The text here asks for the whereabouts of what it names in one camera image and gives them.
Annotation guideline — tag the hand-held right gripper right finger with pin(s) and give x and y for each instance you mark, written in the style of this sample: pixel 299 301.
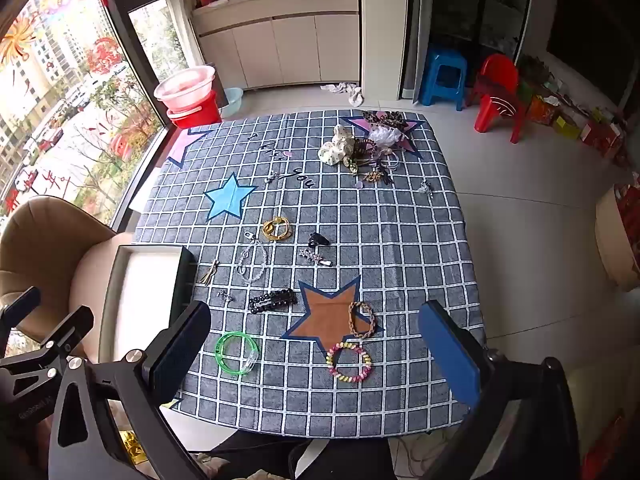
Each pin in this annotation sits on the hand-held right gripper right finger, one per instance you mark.
pixel 450 355

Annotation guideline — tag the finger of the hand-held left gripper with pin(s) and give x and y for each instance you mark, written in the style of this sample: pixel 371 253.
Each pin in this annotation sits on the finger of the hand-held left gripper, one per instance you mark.
pixel 70 327
pixel 22 305

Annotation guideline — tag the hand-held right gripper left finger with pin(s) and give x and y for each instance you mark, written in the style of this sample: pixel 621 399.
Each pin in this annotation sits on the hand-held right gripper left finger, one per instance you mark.
pixel 180 355

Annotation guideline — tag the green plastic bangle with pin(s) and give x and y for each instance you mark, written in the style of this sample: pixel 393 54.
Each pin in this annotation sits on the green plastic bangle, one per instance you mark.
pixel 220 355

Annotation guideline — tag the black jewelry box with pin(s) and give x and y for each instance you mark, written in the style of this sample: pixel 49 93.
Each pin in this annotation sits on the black jewelry box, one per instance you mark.
pixel 145 285

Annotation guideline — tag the black beaded hair clip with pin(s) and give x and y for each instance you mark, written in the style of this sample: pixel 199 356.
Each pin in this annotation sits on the black beaded hair clip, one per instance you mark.
pixel 272 301

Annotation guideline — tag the rhinestone star hair clip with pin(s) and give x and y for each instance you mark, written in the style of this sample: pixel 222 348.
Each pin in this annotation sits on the rhinestone star hair clip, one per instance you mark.
pixel 312 256

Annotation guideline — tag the small black hair clip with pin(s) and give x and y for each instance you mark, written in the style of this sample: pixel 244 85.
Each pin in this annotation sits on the small black hair clip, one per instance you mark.
pixel 319 240

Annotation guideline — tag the beige chair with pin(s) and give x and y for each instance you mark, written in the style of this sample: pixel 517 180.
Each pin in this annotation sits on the beige chair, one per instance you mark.
pixel 45 240

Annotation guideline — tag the small silver earring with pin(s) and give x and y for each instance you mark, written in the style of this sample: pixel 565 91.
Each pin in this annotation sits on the small silver earring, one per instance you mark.
pixel 226 296

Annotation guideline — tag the bronze hair clip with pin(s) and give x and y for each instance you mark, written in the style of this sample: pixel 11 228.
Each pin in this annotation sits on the bronze hair clip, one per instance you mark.
pixel 210 272

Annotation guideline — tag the grey checked star tablecloth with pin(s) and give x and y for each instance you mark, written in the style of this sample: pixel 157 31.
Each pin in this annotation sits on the grey checked star tablecloth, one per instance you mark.
pixel 400 260

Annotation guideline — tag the gold brooch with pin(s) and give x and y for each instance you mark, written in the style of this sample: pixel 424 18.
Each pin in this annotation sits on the gold brooch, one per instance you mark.
pixel 372 176

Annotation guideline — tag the beige round seat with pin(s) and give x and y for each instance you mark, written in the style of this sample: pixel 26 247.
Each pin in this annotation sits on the beige round seat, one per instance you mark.
pixel 612 240

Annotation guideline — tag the silver hair pin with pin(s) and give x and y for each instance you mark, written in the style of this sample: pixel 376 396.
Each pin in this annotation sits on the silver hair pin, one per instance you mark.
pixel 272 177

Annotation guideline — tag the green gem hair clip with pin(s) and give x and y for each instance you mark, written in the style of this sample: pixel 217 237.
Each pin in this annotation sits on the green gem hair clip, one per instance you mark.
pixel 351 164

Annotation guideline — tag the white lace scrunchie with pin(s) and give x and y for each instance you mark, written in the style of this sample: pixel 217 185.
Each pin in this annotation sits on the white lace scrunchie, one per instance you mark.
pixel 387 136

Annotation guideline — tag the white polka dot scrunchie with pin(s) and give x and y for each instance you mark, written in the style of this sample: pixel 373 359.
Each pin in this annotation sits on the white polka dot scrunchie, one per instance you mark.
pixel 335 147

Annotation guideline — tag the red bucket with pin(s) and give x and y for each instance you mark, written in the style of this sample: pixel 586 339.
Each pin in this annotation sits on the red bucket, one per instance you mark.
pixel 200 112

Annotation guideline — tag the leopard print hair bow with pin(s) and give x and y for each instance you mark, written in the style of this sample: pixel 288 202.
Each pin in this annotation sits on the leopard print hair bow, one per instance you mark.
pixel 385 120

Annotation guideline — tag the light blue basin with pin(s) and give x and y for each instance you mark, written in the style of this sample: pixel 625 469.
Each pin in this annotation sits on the light blue basin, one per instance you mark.
pixel 234 102

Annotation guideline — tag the red paper window decal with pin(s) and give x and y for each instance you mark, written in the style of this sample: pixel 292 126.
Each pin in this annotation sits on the red paper window decal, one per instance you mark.
pixel 105 55

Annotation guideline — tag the pile of colourful boxes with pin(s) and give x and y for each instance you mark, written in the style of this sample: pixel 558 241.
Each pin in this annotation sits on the pile of colourful boxes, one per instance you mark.
pixel 595 132

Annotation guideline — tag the pink plastic basin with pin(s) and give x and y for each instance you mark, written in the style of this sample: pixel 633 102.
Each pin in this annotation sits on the pink plastic basin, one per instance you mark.
pixel 185 85

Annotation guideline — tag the red plastic chair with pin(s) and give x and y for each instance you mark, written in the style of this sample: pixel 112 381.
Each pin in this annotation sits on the red plastic chair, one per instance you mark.
pixel 497 80

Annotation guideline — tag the white cloth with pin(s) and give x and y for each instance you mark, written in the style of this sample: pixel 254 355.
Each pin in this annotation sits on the white cloth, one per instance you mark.
pixel 345 89

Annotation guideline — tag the blue plastic stool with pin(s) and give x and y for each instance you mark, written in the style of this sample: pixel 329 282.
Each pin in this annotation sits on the blue plastic stool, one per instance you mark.
pixel 445 60

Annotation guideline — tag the white cabinet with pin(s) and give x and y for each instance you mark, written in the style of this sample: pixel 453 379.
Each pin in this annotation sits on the white cabinet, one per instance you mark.
pixel 295 45

